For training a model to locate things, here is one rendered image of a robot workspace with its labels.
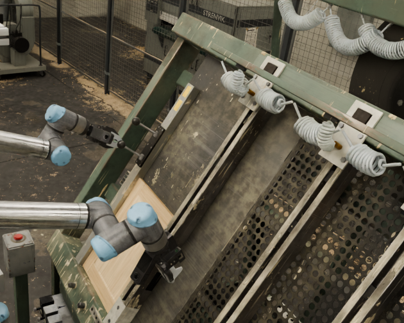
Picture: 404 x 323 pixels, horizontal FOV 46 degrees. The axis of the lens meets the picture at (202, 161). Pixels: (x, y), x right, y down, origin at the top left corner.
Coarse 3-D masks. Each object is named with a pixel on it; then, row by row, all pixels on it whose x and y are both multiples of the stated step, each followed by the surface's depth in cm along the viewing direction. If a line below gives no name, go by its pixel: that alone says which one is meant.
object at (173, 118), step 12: (180, 96) 207; (192, 96) 205; (180, 108) 205; (168, 120) 207; (168, 132) 208; (156, 144) 208; (156, 156) 211; (144, 168) 210; (132, 180) 210; (120, 192) 214; (120, 204) 213; (84, 252) 217
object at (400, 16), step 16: (320, 0) 207; (336, 0) 199; (352, 0) 192; (368, 0) 186; (384, 0) 180; (400, 0) 174; (384, 16) 181; (400, 16) 175; (272, 32) 245; (272, 48) 249; (384, 192) 183; (336, 256) 194; (304, 320) 200
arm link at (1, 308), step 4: (0, 304) 144; (4, 304) 144; (0, 308) 142; (4, 308) 142; (0, 312) 140; (4, 312) 141; (8, 312) 144; (0, 316) 139; (4, 316) 140; (8, 316) 142; (0, 320) 138; (4, 320) 140; (8, 320) 143
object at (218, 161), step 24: (240, 72) 160; (240, 96) 171; (240, 120) 173; (264, 120) 173; (240, 144) 172; (216, 168) 173; (192, 192) 177; (216, 192) 177; (192, 216) 177; (144, 288) 182; (120, 312) 182
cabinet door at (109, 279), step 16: (144, 192) 205; (128, 208) 209; (160, 208) 195; (96, 256) 213; (128, 256) 199; (96, 272) 209; (112, 272) 202; (128, 272) 195; (96, 288) 205; (112, 288) 199; (112, 304) 195
